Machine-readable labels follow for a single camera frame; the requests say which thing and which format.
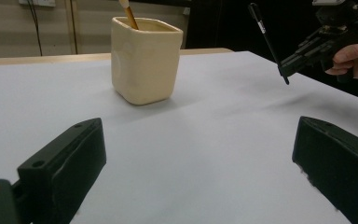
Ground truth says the beige cabinet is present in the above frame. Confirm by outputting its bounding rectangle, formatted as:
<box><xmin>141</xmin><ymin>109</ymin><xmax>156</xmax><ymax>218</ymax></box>
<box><xmin>0</xmin><ymin>0</ymin><xmax>190</xmax><ymax>60</ymax></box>

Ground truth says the black power cable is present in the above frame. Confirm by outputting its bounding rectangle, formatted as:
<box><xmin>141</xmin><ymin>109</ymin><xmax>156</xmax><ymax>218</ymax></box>
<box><xmin>27</xmin><ymin>0</ymin><xmax>44</xmax><ymax>57</ymax></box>

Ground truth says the black makeup brush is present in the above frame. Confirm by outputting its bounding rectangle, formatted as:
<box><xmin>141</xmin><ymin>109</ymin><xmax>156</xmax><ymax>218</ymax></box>
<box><xmin>247</xmin><ymin>2</ymin><xmax>291</xmax><ymax>86</ymax></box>

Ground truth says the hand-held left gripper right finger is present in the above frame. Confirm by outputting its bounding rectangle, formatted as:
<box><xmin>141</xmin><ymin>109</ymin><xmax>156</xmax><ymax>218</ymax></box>
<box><xmin>292</xmin><ymin>116</ymin><xmax>358</xmax><ymax>224</ymax></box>

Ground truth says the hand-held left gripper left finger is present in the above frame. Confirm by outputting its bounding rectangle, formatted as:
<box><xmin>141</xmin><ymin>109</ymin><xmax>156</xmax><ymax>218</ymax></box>
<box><xmin>17</xmin><ymin>117</ymin><xmax>107</xmax><ymax>224</ymax></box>

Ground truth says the white table sheet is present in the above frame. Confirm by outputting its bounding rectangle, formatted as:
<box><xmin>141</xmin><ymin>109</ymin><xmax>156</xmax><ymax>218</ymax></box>
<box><xmin>0</xmin><ymin>50</ymin><xmax>358</xmax><ymax>224</ymax></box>

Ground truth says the makeup brush with gold ferrule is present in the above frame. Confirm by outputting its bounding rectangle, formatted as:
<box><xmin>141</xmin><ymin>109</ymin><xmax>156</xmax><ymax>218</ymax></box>
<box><xmin>118</xmin><ymin>0</ymin><xmax>140</xmax><ymax>31</ymax></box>

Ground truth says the cream square ceramic brush holder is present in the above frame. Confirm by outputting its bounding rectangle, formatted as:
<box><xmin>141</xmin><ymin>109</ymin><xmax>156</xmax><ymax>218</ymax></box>
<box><xmin>110</xmin><ymin>16</ymin><xmax>185</xmax><ymax>106</ymax></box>

